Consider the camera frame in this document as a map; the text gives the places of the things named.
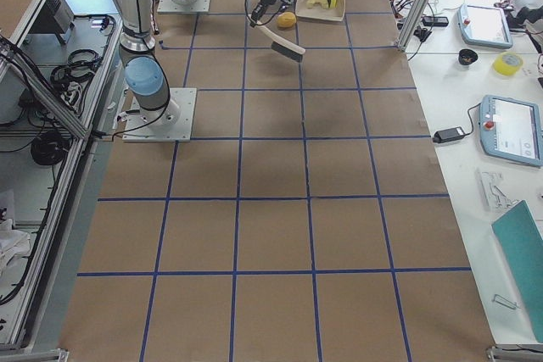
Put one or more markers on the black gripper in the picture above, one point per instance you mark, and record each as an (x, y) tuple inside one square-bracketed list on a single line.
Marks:
[(259, 8)]

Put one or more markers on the white plastic dustpan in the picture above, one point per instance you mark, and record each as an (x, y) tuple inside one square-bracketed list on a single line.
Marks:
[(328, 10)]

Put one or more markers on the yellow potato-shaped trash piece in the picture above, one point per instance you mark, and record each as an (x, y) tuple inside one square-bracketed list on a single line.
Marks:
[(286, 20)]

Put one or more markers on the yellow banana-shaped trash piece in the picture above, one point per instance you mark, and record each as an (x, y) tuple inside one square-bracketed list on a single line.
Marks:
[(316, 3)]

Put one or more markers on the beige hand brush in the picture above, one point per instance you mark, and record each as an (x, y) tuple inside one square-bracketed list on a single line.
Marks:
[(282, 45)]

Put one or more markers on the upper teach pendant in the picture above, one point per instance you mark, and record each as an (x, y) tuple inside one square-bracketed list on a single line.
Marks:
[(484, 26)]

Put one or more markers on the teach pendant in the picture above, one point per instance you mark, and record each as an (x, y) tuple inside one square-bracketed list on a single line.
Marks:
[(484, 26), (511, 129)]

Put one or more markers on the yellow tape roll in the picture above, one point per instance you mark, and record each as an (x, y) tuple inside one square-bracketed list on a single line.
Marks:
[(507, 63)]

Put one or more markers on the grey control box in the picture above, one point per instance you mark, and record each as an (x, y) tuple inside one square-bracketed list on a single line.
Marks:
[(55, 17)]

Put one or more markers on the black power adapter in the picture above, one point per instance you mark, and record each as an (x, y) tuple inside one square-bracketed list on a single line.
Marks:
[(449, 135)]

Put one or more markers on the lower teach pendant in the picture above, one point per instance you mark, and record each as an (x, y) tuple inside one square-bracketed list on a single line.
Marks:
[(511, 129)]

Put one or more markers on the clear plastic bag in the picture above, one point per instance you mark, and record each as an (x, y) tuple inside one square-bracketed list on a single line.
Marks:
[(495, 193)]

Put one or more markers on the teal folder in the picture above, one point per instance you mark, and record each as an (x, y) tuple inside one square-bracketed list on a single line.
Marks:
[(521, 243)]

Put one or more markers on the metal hex key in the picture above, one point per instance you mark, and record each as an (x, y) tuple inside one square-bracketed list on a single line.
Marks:
[(498, 299)]

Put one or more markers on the aluminium frame post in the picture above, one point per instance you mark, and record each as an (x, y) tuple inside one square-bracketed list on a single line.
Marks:
[(418, 1)]

